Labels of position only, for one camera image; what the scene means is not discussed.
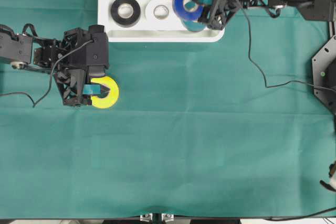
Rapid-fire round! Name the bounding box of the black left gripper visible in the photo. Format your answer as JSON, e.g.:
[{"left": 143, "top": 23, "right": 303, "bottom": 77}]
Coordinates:
[{"left": 53, "top": 28, "right": 110, "bottom": 106}]

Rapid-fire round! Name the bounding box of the yellow tape roll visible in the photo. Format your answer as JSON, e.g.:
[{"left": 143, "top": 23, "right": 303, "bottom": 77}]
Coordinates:
[{"left": 91, "top": 76, "right": 119, "bottom": 109}]

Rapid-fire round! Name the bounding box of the teal tape roll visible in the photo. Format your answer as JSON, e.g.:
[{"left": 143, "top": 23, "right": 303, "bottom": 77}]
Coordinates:
[{"left": 181, "top": 19, "right": 206, "bottom": 32}]

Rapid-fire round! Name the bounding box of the blue tape roll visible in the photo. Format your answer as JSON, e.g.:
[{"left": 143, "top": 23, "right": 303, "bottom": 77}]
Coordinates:
[{"left": 172, "top": 0, "right": 203, "bottom": 21}]

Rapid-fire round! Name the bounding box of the white tape roll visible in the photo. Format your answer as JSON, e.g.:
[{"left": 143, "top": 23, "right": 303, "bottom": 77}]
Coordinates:
[{"left": 145, "top": 0, "right": 176, "bottom": 30}]

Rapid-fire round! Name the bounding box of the black tape roll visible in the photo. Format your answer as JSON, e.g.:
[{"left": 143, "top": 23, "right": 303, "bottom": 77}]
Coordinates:
[{"left": 110, "top": 0, "right": 141, "bottom": 28}]

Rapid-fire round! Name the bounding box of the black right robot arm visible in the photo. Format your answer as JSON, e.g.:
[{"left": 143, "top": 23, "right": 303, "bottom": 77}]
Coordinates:
[{"left": 192, "top": 0, "right": 335, "bottom": 115}]

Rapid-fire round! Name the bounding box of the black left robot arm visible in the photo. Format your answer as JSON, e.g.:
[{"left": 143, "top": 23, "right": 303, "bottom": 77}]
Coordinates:
[{"left": 1, "top": 24, "right": 119, "bottom": 109}]

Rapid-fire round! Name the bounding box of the white plastic case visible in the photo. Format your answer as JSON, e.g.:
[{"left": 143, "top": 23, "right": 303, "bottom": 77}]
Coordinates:
[{"left": 98, "top": 0, "right": 224, "bottom": 42}]

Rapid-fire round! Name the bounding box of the green table cloth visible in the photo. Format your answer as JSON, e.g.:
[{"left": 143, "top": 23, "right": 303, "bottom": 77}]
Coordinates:
[{"left": 1, "top": 8, "right": 335, "bottom": 218}]

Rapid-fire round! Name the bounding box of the white object at right edge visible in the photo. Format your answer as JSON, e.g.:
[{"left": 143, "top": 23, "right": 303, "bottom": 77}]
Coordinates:
[{"left": 320, "top": 162, "right": 335, "bottom": 192}]

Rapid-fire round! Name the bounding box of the black left camera cable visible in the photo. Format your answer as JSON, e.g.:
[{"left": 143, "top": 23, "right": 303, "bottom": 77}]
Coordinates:
[{"left": 0, "top": 39, "right": 95, "bottom": 108}]

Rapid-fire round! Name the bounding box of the black camera cable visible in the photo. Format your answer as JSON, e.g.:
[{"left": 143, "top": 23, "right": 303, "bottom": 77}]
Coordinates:
[
  {"left": 0, "top": 39, "right": 95, "bottom": 108},
  {"left": 214, "top": 0, "right": 336, "bottom": 93}
]

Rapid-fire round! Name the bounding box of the black right camera cable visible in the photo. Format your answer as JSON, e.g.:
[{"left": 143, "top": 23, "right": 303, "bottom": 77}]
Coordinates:
[{"left": 214, "top": 0, "right": 336, "bottom": 93}]

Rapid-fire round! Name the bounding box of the metal bracket at table edge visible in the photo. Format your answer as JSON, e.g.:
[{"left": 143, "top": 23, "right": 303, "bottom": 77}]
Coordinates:
[{"left": 140, "top": 213, "right": 174, "bottom": 223}]

